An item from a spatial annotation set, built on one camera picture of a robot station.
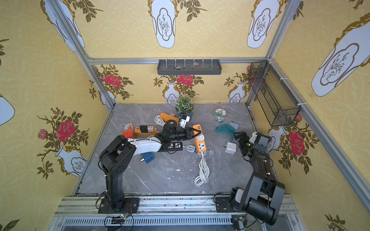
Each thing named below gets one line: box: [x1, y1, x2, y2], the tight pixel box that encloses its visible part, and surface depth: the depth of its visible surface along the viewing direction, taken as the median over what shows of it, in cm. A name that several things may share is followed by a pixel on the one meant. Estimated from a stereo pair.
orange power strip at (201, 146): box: [192, 124, 207, 153], surface depth 83 cm
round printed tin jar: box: [213, 108, 227, 124], surface depth 107 cm
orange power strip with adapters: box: [133, 125, 158, 136], surface depth 102 cm
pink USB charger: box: [147, 126, 155, 133], surface depth 100 cm
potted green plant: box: [174, 94, 195, 122], surface depth 102 cm
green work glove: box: [215, 123, 237, 142], surface depth 102 cm
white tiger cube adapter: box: [222, 141, 237, 155], surface depth 92 cm
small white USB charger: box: [197, 134, 205, 142], surface depth 81 cm
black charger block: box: [139, 125, 149, 133], surface depth 100 cm
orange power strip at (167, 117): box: [159, 112, 180, 126], surface depth 111 cm
